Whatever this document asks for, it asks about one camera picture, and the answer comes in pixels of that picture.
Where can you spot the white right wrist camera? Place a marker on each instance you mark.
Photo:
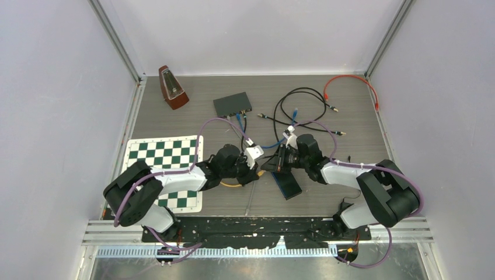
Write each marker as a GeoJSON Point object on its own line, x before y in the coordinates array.
{"type": "Point", "coordinates": [290, 137]}

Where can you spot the black blue network switch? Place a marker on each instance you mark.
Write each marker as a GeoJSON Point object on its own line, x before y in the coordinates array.
{"type": "Point", "coordinates": [287, 184]}

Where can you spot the brown wooden metronome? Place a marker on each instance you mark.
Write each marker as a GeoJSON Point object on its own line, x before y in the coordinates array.
{"type": "Point", "coordinates": [172, 91]}

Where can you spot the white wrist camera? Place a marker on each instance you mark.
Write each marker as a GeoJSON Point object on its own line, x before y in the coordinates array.
{"type": "Point", "coordinates": [290, 137]}
{"type": "Point", "coordinates": [252, 152]}

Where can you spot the green white chessboard mat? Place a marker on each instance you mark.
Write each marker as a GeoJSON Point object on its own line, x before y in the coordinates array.
{"type": "Point", "coordinates": [167, 153]}

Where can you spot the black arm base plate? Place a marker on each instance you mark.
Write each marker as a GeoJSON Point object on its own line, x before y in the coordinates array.
{"type": "Point", "coordinates": [300, 232]}

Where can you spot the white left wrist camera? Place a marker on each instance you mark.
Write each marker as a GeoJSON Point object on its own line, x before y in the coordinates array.
{"type": "Point", "coordinates": [252, 152]}

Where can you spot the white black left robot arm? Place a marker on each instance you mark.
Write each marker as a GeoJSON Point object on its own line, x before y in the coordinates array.
{"type": "Point", "coordinates": [132, 195]}

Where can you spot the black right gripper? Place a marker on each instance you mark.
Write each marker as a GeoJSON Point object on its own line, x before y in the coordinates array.
{"type": "Point", "coordinates": [281, 161]}

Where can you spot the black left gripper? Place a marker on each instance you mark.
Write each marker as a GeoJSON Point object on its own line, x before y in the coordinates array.
{"type": "Point", "coordinates": [249, 174]}

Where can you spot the dark grey network switch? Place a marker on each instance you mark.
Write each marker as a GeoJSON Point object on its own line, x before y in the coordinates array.
{"type": "Point", "coordinates": [231, 105]}

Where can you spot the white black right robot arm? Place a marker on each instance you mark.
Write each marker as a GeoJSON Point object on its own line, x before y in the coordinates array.
{"type": "Point", "coordinates": [388, 196]}

